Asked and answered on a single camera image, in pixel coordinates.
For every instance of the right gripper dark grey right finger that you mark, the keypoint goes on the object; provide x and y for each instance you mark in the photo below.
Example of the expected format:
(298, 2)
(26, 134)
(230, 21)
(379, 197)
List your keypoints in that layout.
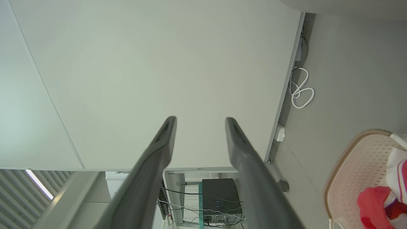
(257, 190)

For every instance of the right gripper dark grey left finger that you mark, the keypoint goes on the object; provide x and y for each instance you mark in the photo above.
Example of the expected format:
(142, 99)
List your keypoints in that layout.
(143, 184)

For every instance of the red garment thin white stripes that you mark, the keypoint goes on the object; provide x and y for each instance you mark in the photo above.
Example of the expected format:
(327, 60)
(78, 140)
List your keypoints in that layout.
(372, 203)

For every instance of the red garment wide white trim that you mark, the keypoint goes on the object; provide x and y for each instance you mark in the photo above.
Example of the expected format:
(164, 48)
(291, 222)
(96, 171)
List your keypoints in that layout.
(394, 165)

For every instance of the white desk leg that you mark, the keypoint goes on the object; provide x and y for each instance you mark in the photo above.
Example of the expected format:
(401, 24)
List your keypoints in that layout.
(176, 197)

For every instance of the black computer box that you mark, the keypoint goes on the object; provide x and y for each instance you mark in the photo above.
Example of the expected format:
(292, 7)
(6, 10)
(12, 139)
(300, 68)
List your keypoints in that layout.
(219, 194)

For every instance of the white power adapter box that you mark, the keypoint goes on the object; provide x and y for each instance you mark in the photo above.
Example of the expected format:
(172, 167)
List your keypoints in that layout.
(279, 133)

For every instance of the ceiling light strip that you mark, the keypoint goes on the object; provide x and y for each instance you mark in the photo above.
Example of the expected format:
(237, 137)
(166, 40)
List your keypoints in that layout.
(39, 184)

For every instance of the teal metal post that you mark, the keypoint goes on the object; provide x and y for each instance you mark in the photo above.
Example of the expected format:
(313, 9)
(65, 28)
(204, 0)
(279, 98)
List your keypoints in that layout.
(201, 206)

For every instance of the white partition panel grey frame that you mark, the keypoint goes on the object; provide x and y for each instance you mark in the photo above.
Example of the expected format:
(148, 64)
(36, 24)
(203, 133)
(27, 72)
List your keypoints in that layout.
(159, 63)
(25, 111)

